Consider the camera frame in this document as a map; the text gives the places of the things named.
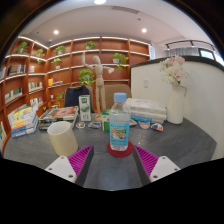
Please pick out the white partition with dark top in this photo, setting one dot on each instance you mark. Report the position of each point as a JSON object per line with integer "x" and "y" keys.
{"x": 200, "y": 100}

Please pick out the white vase with flowers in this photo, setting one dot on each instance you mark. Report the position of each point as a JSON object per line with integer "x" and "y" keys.
{"x": 175, "y": 106}

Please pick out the dark office chair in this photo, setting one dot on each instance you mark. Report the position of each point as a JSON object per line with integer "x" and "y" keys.
{"x": 75, "y": 96}

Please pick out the flat round red coaster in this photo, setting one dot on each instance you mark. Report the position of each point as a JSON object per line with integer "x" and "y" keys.
{"x": 115, "y": 153}

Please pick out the small round printed badge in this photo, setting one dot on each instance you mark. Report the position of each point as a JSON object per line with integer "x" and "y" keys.
{"x": 94, "y": 125}
{"x": 144, "y": 125}
{"x": 157, "y": 127}
{"x": 80, "y": 125}

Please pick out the clear water bottle blue cap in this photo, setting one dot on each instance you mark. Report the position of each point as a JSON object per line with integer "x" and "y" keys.
{"x": 119, "y": 130}

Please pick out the ceiling air vent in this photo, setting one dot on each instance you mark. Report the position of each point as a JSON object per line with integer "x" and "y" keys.
{"x": 125, "y": 9}

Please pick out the green tissue pack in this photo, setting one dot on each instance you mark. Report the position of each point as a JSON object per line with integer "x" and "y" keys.
{"x": 105, "y": 121}

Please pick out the stack of colourful books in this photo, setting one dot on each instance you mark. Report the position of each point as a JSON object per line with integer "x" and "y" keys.
{"x": 23, "y": 121}

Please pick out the wooden shelf unit with books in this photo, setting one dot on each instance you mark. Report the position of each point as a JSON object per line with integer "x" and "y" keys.
{"x": 66, "y": 66}

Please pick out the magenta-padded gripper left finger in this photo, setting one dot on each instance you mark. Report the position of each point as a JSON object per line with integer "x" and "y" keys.
{"x": 63, "y": 166}

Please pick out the brown chair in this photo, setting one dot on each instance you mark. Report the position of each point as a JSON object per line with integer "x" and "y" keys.
{"x": 116, "y": 89}

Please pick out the stack of white tissue packs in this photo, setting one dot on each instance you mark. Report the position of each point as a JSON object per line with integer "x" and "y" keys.
{"x": 146, "y": 108}

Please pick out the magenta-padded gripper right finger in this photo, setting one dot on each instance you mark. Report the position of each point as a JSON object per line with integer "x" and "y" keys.
{"x": 161, "y": 166}

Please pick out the wooden artist mannequin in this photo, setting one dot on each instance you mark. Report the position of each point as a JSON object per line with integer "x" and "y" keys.
{"x": 98, "y": 83}

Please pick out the window with grey blinds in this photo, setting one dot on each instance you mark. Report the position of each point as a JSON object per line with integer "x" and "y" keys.
{"x": 206, "y": 53}

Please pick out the tall white green carton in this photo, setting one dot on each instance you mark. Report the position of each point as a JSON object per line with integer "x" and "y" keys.
{"x": 84, "y": 108}

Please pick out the stack of dark books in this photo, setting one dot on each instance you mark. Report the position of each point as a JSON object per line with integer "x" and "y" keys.
{"x": 60, "y": 115}

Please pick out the cream ceramic mug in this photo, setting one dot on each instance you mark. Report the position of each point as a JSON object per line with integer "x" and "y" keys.
{"x": 63, "y": 140}

